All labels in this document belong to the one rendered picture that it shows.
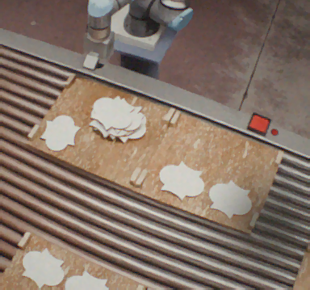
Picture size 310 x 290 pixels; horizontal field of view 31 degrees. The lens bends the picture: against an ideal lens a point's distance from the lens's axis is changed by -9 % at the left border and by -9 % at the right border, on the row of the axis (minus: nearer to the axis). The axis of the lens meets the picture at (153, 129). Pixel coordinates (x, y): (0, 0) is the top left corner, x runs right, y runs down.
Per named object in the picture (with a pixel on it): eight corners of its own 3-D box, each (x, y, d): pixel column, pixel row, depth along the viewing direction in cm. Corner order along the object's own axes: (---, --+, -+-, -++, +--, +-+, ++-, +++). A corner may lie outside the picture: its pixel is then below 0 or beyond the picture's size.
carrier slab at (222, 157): (177, 115, 208) (177, 111, 206) (282, 156, 198) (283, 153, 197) (132, 192, 188) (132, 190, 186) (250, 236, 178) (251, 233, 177)
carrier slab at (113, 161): (73, 77, 217) (73, 75, 216) (176, 115, 208) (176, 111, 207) (27, 145, 197) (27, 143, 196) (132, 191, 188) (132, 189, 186)
